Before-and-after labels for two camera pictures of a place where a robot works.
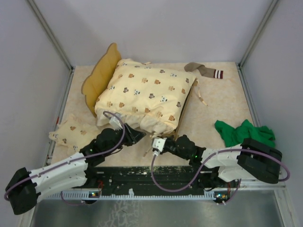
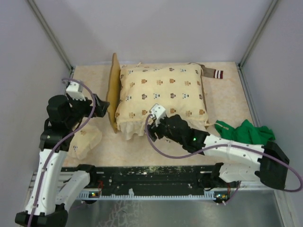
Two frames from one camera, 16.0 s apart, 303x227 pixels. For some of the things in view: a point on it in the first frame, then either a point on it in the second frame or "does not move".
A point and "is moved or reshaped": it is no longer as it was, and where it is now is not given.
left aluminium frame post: [55, 41] does not move
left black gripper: [132, 135] -> [101, 107]
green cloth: [235, 136] does not move
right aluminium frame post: [239, 67] does not move
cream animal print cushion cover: [149, 97] is moved or reshaped
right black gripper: [171, 137] -> [152, 129]
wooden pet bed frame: [92, 83] -> [113, 90]
